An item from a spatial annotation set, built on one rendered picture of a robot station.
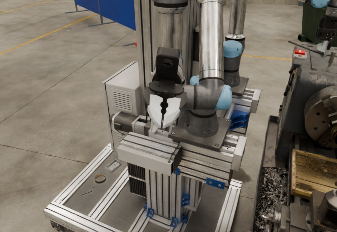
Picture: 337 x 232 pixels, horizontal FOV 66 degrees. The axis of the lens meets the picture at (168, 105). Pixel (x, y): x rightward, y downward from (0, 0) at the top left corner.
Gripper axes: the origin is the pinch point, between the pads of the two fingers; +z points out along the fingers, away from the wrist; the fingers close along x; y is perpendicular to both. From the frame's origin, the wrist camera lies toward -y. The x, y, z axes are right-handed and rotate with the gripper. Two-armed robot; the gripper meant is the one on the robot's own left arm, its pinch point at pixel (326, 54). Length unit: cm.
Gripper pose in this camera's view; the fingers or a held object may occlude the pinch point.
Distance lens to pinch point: 166.7
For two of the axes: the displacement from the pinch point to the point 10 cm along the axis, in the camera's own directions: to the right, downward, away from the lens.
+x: -3.9, 4.8, -7.9
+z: 0.0, 8.6, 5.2
